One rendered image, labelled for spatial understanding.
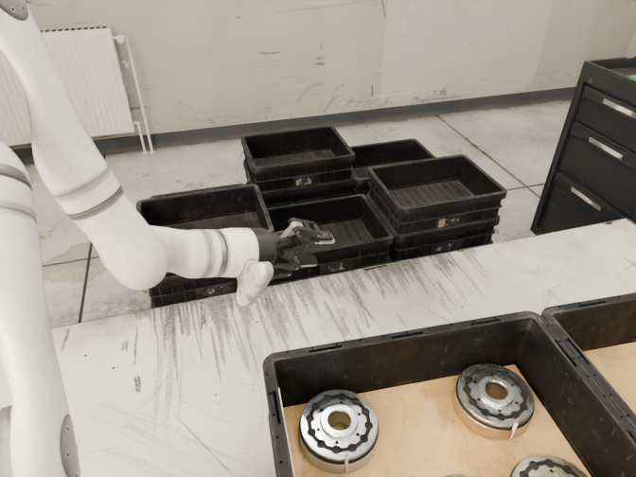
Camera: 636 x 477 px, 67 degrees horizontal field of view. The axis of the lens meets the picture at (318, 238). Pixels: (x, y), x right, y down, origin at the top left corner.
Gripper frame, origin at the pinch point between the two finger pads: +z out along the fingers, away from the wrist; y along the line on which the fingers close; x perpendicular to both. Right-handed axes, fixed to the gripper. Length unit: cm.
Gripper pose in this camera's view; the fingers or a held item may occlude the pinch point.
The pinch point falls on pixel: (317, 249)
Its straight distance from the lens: 82.7
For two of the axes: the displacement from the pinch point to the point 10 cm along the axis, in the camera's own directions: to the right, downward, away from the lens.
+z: 7.7, -0.1, 6.4
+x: 4.1, 7.7, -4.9
